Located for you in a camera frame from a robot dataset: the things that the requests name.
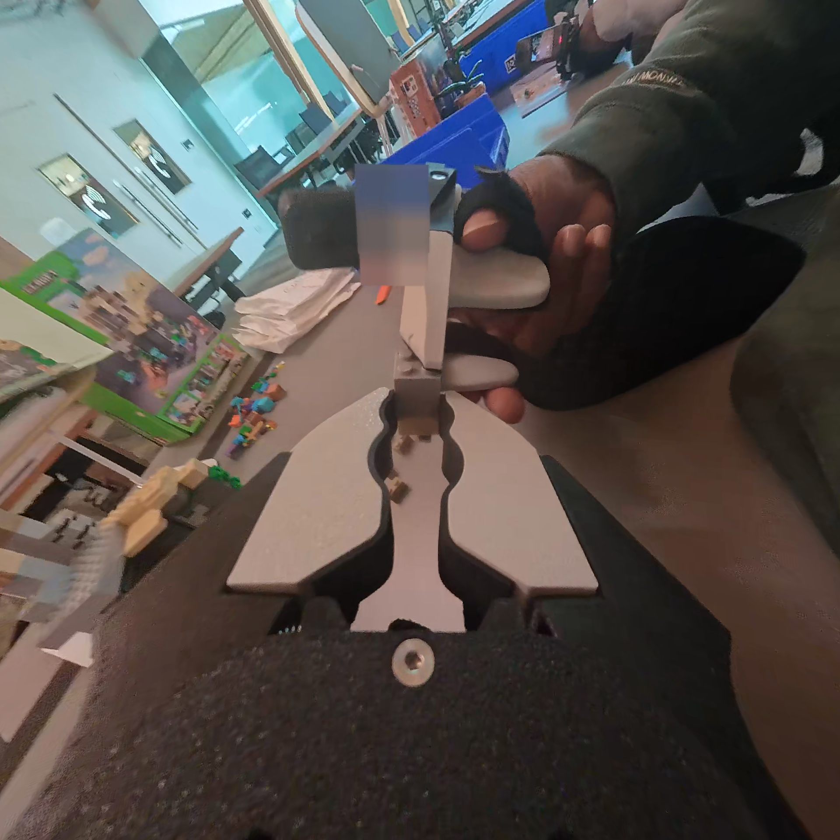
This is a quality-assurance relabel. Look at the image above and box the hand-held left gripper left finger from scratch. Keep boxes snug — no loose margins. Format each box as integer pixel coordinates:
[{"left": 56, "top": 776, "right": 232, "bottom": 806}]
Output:
[{"left": 225, "top": 387, "right": 399, "bottom": 627}]

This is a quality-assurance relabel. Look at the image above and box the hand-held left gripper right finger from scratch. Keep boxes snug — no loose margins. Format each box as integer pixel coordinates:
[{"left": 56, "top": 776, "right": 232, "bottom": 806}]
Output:
[{"left": 435, "top": 390, "right": 599, "bottom": 606}]

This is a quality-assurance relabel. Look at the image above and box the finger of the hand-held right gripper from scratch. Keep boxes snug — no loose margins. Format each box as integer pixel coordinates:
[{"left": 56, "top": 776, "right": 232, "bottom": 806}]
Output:
[{"left": 399, "top": 230, "right": 455, "bottom": 370}]

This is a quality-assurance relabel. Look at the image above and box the person's right forearm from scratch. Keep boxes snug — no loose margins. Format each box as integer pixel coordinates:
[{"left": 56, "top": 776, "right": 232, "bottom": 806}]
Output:
[{"left": 538, "top": 0, "right": 840, "bottom": 231}]

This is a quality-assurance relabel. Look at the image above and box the grey desk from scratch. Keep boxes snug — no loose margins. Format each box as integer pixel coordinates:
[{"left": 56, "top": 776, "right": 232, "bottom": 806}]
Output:
[{"left": 0, "top": 59, "right": 840, "bottom": 808}]

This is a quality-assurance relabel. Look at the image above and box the person's right hand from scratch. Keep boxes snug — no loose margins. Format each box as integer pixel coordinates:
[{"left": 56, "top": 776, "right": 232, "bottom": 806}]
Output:
[{"left": 453, "top": 155, "right": 619, "bottom": 425}]

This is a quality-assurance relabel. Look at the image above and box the pile of colourful toy bricks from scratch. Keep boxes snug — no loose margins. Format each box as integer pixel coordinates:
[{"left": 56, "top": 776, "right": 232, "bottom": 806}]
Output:
[{"left": 226, "top": 364, "right": 287, "bottom": 460}]

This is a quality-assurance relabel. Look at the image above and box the white paper bag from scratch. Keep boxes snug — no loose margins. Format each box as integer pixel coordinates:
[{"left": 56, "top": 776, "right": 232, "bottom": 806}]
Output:
[
  {"left": 234, "top": 269, "right": 358, "bottom": 322},
  {"left": 233, "top": 289, "right": 362, "bottom": 355}
]

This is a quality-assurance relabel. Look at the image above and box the blue plastic bin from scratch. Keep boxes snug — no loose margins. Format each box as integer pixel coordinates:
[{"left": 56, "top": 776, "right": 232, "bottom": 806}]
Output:
[
  {"left": 381, "top": 92, "right": 511, "bottom": 191},
  {"left": 459, "top": 0, "right": 552, "bottom": 93}
]

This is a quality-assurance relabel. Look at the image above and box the grey toy brick castle model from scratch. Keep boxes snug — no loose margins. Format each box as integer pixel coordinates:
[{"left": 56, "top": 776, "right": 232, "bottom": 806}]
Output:
[{"left": 0, "top": 458, "right": 244, "bottom": 664}]

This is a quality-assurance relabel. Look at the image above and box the wood-top office table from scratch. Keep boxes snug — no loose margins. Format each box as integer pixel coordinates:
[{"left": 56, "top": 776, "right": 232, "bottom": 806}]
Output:
[
  {"left": 256, "top": 105, "right": 368, "bottom": 198},
  {"left": 167, "top": 226, "right": 247, "bottom": 309}
]

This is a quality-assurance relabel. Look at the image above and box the red-orange toy set box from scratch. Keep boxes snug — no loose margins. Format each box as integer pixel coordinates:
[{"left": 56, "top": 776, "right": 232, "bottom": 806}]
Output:
[{"left": 390, "top": 42, "right": 442, "bottom": 139}]

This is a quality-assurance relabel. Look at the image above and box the black office chair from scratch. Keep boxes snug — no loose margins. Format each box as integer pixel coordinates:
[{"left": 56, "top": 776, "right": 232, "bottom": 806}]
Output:
[{"left": 233, "top": 144, "right": 283, "bottom": 191}]

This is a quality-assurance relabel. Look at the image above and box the green printed toy set box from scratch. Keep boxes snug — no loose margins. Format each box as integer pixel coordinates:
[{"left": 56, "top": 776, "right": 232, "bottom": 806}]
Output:
[{"left": 0, "top": 226, "right": 252, "bottom": 444}]

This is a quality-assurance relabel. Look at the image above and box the dark board on wooden easel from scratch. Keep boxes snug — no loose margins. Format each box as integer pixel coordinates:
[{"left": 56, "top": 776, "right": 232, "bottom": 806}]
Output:
[{"left": 295, "top": 0, "right": 403, "bottom": 119}]

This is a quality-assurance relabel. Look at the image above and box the person's green sweatshirt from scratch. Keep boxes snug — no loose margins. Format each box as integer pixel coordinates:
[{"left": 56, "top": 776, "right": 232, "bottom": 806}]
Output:
[{"left": 728, "top": 190, "right": 840, "bottom": 526}]

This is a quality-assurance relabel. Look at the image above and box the open printed cardboard box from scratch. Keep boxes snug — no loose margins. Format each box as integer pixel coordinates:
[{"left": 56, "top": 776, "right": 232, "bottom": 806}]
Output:
[{"left": 0, "top": 289, "right": 118, "bottom": 408}]

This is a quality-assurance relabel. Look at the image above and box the black handheld camera device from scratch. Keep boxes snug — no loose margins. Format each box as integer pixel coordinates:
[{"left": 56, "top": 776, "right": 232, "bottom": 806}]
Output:
[{"left": 515, "top": 20, "right": 586, "bottom": 81}]

